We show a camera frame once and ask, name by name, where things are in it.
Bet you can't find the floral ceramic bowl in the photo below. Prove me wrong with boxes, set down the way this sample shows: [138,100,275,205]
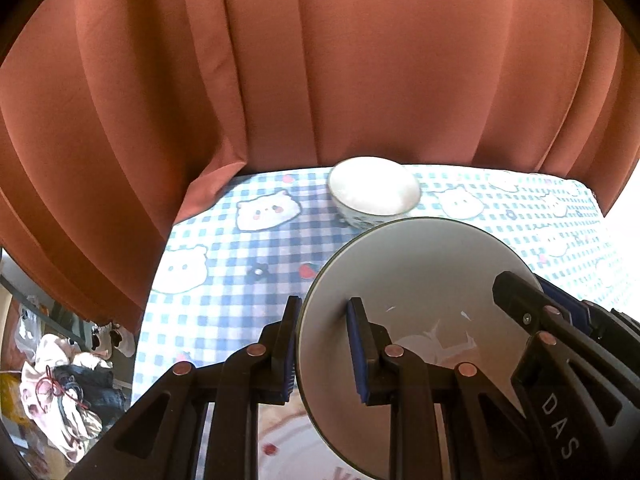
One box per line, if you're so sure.
[326,156,422,230]
[296,218,539,479]

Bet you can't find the pile of clothes and bags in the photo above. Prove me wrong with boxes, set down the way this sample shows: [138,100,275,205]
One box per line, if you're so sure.
[1,295,136,479]

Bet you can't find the blue checked cartoon tablecloth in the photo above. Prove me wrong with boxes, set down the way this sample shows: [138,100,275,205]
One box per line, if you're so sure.
[130,164,622,480]

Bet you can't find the orange curtain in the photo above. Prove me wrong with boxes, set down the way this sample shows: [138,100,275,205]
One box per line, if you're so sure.
[1,0,639,330]

